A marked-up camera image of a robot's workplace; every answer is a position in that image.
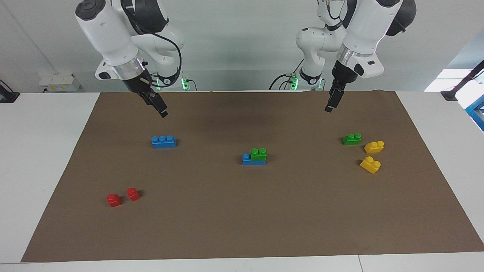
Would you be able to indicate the green two-stud toy block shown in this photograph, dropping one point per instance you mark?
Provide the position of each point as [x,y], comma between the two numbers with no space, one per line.
[259,155]
[351,139]

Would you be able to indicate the red one-stud toy block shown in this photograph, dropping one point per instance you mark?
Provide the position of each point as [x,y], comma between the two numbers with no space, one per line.
[114,201]
[133,194]

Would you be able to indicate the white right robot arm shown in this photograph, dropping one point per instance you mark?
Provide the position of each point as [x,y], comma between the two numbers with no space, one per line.
[106,34]

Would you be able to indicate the yellow two-stud toy block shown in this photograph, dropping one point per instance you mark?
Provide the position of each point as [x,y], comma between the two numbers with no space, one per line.
[369,165]
[374,147]

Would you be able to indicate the blue three-stud toy block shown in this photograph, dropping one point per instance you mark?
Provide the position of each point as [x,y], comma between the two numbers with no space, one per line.
[247,160]
[163,142]

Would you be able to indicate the brown paper mat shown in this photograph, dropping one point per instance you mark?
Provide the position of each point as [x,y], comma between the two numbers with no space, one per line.
[242,219]

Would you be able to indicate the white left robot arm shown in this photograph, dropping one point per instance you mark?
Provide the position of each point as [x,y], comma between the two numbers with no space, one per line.
[363,30]

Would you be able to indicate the black angled stand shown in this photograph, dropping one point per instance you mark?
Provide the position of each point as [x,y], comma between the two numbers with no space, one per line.
[452,93]

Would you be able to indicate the white box yellow label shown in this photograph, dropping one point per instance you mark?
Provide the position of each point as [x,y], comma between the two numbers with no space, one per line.
[60,83]

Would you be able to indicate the blue frame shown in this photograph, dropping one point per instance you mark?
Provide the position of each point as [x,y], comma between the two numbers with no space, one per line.
[477,113]

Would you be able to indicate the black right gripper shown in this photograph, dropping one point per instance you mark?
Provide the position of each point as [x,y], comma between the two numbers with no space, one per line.
[140,85]

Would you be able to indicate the black table clamp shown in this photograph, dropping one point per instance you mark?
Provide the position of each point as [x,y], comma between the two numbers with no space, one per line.
[7,96]

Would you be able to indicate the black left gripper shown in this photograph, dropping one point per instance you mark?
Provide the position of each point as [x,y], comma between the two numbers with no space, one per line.
[342,75]

